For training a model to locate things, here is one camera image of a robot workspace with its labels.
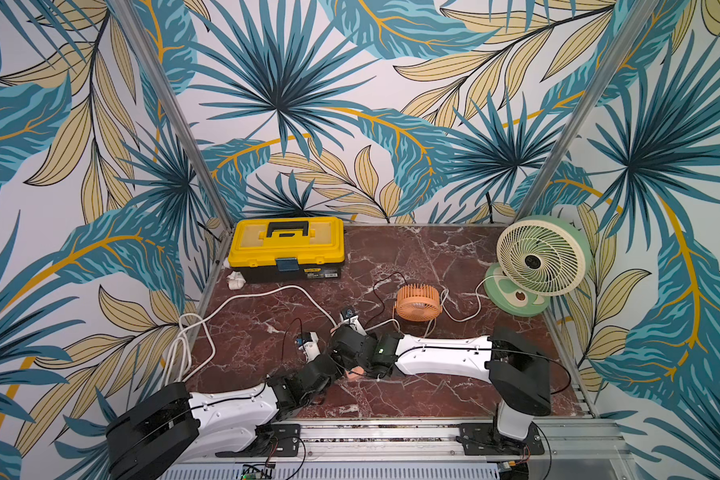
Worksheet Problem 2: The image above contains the pink power strip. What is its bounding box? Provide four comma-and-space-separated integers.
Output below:
329, 325, 367, 382

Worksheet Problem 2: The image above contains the black USB cable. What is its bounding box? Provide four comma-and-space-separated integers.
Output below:
280, 271, 408, 361

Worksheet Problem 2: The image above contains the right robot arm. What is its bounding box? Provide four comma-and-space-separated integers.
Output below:
328, 326, 552, 461

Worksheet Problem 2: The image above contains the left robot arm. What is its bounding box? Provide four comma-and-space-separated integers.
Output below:
106, 353, 341, 479

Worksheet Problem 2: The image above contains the small orange fan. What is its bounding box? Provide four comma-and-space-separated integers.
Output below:
395, 284, 442, 322

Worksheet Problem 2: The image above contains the green white desk fan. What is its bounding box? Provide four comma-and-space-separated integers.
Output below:
483, 215, 593, 317

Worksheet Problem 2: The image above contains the yellow black toolbox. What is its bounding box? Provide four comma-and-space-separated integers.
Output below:
227, 217, 346, 284

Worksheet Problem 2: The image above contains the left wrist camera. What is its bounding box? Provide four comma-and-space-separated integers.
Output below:
296, 332, 321, 362

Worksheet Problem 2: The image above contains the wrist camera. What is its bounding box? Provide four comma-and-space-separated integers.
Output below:
296, 332, 321, 362
340, 307, 366, 335

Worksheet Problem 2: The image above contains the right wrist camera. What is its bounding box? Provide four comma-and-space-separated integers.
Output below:
340, 307, 366, 335

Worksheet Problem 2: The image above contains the white wall plug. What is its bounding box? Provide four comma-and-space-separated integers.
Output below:
226, 271, 246, 291

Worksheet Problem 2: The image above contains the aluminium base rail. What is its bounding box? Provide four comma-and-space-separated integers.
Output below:
165, 417, 639, 479

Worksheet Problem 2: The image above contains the right aluminium frame post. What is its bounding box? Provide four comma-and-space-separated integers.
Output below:
514, 0, 659, 222

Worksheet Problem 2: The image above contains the aluminium frame post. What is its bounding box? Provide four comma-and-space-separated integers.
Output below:
514, 0, 659, 222
110, 0, 234, 233

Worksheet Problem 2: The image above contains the left aluminium frame post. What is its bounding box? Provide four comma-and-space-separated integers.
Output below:
110, 0, 234, 233

